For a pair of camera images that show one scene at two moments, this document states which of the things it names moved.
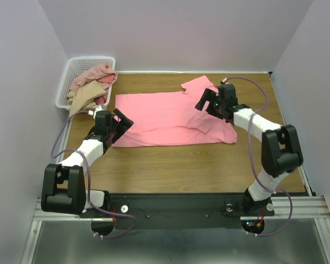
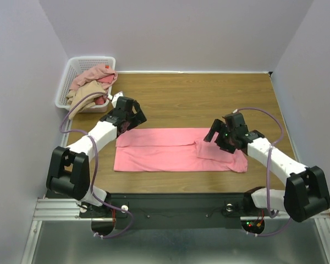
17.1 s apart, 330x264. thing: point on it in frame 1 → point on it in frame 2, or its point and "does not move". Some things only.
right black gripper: x=207 y=102 → x=220 y=136
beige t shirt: x=84 y=96 does not move
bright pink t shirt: x=171 y=118 → x=172 y=149
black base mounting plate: x=181 y=210 does not move
